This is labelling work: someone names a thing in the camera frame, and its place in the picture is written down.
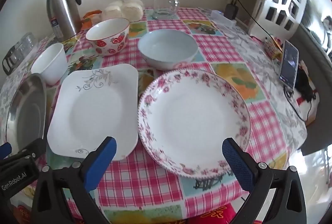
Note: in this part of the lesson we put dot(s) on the light blue bowl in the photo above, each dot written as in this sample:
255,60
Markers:
166,44

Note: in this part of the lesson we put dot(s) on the orange snack packet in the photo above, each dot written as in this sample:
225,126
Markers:
89,18

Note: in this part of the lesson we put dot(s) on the white power strip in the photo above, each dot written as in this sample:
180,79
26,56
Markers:
217,16

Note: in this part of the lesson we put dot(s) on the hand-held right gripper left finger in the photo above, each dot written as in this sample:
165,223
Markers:
103,159

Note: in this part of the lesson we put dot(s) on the small white bowl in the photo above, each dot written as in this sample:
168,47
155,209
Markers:
51,68

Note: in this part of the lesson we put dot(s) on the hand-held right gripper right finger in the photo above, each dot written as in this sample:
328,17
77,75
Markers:
238,164

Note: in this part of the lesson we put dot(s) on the small glass cup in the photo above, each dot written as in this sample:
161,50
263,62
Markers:
29,42

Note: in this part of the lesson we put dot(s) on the stainless steel thermos jug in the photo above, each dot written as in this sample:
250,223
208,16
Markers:
62,11

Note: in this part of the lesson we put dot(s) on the clear glass mug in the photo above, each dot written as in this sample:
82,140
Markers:
162,5

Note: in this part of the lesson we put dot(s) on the strawberry print bowl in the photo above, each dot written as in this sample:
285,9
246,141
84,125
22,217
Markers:
109,46

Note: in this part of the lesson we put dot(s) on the bag of white steamed buns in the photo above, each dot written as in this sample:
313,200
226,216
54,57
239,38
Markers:
127,9

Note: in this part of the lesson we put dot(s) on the black charger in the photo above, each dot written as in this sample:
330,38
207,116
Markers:
230,11

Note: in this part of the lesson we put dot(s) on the stainless steel basin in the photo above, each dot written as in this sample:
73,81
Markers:
26,115

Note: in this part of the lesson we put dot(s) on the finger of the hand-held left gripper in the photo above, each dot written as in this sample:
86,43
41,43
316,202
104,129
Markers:
5,150
28,148

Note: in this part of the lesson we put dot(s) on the white square plate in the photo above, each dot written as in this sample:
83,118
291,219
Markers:
90,109

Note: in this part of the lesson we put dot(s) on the smartphone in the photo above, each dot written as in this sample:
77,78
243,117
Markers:
288,65

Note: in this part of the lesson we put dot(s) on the pink floral round plate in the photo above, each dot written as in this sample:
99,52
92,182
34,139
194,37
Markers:
194,120

